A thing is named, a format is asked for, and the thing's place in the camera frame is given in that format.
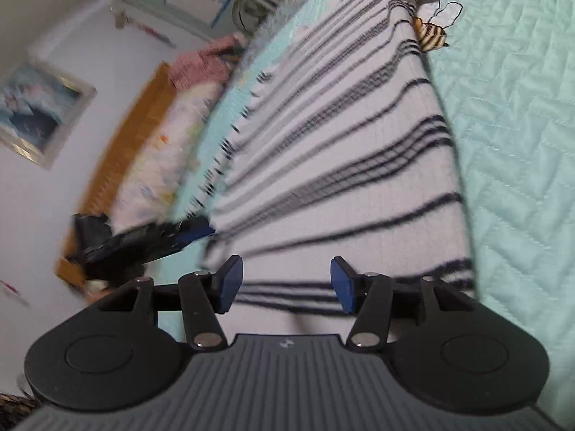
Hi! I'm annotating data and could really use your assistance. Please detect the floral folded quilt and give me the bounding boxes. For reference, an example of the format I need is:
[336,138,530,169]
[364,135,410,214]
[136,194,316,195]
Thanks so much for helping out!
[110,83,226,231]

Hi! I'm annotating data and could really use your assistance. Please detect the red wall decoration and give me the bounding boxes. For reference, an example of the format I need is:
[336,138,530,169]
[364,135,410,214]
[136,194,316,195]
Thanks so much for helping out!
[0,281,31,307]

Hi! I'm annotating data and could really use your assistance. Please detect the grey hoops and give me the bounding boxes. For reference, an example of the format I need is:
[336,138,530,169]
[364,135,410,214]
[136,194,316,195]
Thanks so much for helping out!
[233,0,271,33]

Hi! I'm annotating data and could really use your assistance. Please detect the framed wall picture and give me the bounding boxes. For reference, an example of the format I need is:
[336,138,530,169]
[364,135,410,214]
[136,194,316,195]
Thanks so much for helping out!
[0,60,98,170]

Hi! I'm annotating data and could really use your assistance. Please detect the white black-striped knit sweater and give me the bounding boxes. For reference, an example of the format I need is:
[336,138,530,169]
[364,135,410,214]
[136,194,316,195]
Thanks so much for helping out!
[198,0,575,320]

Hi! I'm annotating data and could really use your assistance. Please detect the wooden headboard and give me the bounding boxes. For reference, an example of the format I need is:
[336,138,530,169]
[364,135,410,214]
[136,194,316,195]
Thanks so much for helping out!
[54,63,177,289]

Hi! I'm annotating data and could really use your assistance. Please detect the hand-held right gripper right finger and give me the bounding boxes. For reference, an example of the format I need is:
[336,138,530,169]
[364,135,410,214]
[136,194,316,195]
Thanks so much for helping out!
[329,255,475,352]

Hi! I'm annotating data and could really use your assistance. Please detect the pink knitted cloth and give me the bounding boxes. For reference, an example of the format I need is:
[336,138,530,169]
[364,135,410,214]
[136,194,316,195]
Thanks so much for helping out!
[171,33,246,91]

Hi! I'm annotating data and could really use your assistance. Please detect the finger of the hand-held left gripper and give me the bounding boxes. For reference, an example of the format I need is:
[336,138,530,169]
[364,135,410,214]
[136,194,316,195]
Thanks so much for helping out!
[152,215,218,249]

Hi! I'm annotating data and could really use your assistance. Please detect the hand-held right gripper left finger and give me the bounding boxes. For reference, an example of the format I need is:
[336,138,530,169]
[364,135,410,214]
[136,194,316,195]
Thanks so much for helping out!
[96,254,245,352]

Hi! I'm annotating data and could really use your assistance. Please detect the red blue hanging ornament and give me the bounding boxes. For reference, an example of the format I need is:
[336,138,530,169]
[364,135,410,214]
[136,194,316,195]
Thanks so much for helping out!
[130,20,177,48]

